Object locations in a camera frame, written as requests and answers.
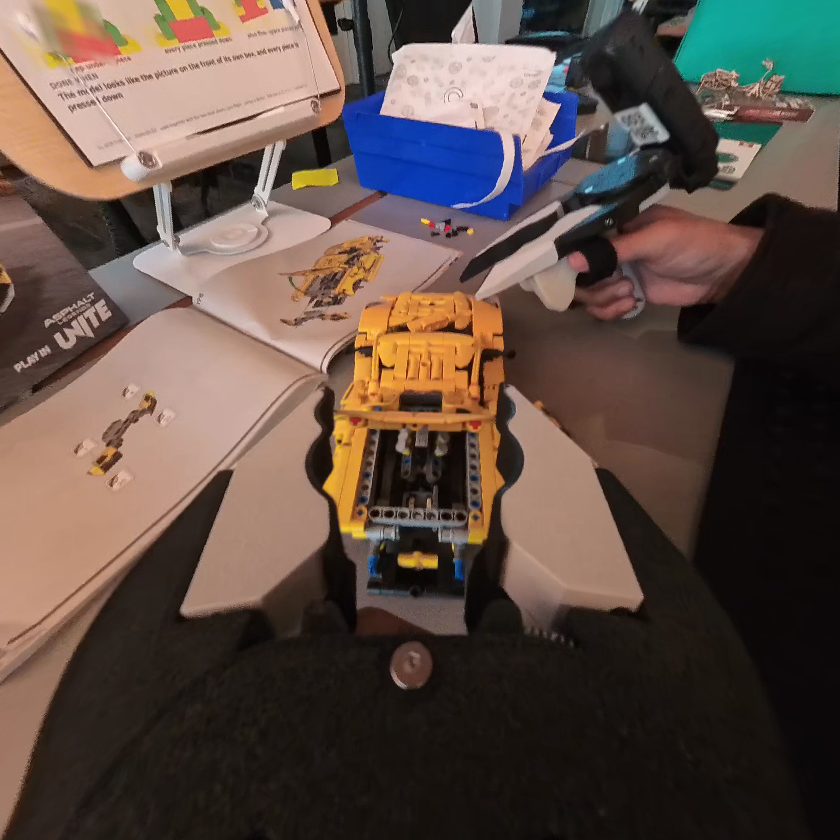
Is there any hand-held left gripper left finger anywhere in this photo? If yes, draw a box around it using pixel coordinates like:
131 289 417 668
178 386 358 626

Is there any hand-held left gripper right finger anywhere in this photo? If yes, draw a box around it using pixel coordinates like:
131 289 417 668
465 384 645 632

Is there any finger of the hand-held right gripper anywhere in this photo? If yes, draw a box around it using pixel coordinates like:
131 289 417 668
459 196 580 284
474 228 560 301

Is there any yellow brick car model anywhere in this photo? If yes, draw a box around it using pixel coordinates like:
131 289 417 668
322 290 506 598

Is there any person's right forearm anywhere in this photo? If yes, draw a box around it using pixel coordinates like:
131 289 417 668
676 193 840 368

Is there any grey desk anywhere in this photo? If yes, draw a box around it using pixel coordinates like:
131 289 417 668
0 151 815 723

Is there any person's right hand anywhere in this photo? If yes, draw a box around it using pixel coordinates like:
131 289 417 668
567 203 765 322

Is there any wooden model kit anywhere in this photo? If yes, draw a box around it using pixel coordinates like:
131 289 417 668
696 59 815 122

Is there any green panel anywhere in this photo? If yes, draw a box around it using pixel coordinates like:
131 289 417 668
672 0 840 99

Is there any white printed card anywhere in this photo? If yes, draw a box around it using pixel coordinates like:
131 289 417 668
712 138 762 191

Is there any blue plastic bin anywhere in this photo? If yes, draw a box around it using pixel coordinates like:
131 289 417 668
341 88 580 221

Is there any open instruction booklet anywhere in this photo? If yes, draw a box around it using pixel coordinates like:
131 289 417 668
0 217 460 683

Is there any white patterned paper bag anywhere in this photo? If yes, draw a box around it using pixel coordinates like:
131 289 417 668
381 42 588 211

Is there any black fleece-lined jacket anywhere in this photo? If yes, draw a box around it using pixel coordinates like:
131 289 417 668
692 354 840 840

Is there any car set box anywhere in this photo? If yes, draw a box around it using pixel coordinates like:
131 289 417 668
0 190 129 411

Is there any printed instruction sheet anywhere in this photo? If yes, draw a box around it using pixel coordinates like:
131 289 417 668
0 0 342 168

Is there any wooden document stand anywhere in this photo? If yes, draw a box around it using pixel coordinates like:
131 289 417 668
0 0 345 296

